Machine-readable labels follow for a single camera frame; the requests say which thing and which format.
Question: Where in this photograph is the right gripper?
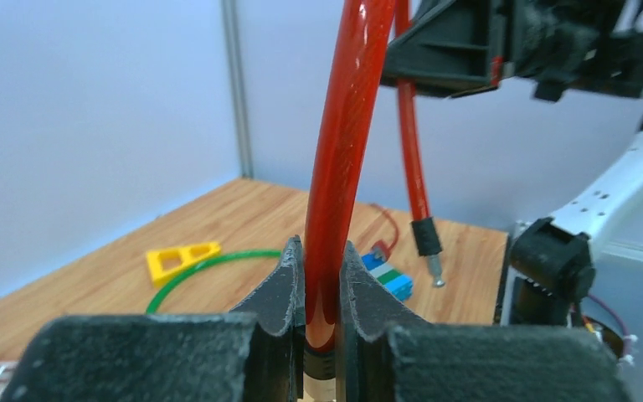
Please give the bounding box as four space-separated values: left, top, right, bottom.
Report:
381 0 643 102

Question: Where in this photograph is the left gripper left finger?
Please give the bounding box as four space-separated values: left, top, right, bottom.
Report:
2 237 305 401

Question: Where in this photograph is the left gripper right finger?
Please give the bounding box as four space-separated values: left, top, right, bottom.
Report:
336 245 631 401

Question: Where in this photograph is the red cable lock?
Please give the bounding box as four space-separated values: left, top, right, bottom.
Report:
301 0 447 384

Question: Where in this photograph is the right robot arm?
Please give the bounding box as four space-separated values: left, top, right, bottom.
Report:
381 1 643 326

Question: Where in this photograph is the blue green white brick stack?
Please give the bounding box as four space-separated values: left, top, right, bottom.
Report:
362 253 414 302

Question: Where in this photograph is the yellow triangular toy piece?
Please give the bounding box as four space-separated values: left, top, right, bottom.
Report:
145 242 221 287

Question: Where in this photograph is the green cable lock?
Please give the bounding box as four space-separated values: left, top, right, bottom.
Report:
145 249 281 314

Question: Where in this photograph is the thin red wire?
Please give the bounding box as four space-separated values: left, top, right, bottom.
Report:
368 203 402 262

